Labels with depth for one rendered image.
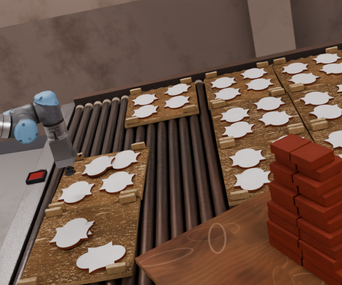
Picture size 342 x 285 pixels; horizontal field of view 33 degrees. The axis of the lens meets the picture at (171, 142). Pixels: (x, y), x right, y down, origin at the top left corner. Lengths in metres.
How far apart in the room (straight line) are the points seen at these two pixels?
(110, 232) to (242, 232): 0.51
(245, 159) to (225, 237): 0.61
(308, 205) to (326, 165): 0.10
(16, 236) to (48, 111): 0.45
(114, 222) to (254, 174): 0.50
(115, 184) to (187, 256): 0.71
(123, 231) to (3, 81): 3.35
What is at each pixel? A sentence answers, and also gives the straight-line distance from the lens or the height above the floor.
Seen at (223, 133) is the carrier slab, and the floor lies 0.94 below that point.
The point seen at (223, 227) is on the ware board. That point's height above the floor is 1.04.
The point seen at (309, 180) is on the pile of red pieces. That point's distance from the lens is 1.30.
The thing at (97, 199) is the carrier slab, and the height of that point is 0.94.
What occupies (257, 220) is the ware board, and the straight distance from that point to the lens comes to 1.60.
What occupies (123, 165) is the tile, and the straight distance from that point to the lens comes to 2.27.
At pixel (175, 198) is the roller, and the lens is 2.02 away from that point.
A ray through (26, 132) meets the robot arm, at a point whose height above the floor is 1.30.
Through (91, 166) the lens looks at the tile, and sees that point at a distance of 2.34.
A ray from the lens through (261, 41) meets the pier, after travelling 4.46.
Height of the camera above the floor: 1.93
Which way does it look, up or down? 25 degrees down
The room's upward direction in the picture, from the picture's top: 13 degrees counter-clockwise
